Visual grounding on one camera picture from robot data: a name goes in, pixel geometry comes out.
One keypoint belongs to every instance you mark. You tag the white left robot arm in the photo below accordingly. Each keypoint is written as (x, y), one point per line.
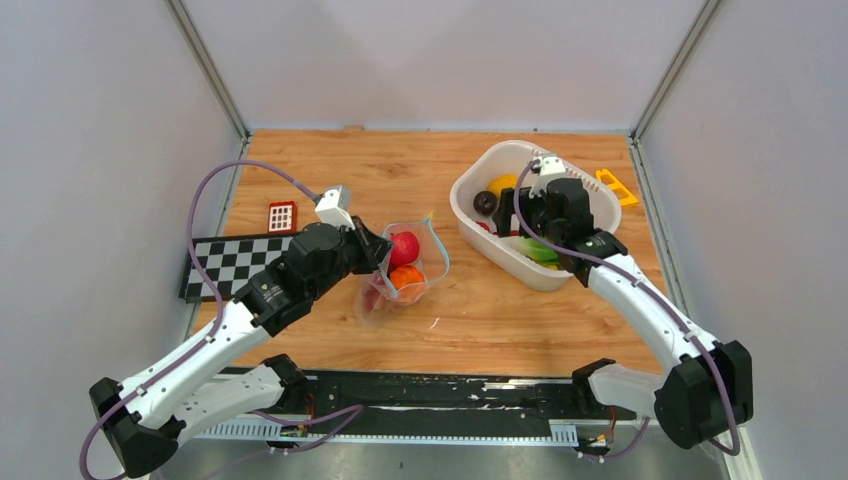
(148, 416)

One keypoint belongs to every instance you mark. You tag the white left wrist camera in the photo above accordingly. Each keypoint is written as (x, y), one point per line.
(332, 206)

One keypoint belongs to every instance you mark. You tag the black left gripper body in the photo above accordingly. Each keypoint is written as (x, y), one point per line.
(357, 255)

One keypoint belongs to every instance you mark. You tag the black white checkerboard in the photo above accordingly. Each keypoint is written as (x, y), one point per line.
(229, 262)

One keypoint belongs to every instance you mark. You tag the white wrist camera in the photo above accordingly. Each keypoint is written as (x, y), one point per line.
(332, 206)
(547, 167)

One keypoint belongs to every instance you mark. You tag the red toy window block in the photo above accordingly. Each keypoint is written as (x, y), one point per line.
(282, 217)

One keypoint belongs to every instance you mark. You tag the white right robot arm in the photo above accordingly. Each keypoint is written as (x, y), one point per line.
(705, 391)

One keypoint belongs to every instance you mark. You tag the red toy apple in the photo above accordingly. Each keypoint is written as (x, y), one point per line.
(406, 249)

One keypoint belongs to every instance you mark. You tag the white plastic basket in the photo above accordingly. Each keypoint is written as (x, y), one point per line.
(510, 157)

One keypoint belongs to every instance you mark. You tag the clear zip top bag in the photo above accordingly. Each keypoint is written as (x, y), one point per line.
(417, 261)

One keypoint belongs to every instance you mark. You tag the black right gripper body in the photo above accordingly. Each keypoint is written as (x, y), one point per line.
(533, 212)

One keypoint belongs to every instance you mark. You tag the yellow toy frame block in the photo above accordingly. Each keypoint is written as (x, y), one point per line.
(626, 198)

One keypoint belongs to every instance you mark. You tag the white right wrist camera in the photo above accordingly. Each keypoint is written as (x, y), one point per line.
(547, 167)

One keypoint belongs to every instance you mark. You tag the orange toy pumpkin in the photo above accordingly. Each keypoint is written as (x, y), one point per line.
(409, 281)

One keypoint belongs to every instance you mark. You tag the yellow toy mango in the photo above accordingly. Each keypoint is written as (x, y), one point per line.
(498, 184)

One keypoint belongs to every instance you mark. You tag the green toy bok choy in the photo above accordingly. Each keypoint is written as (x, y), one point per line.
(533, 250)

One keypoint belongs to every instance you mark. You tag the red toy grape bunch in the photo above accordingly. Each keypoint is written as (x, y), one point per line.
(375, 294)

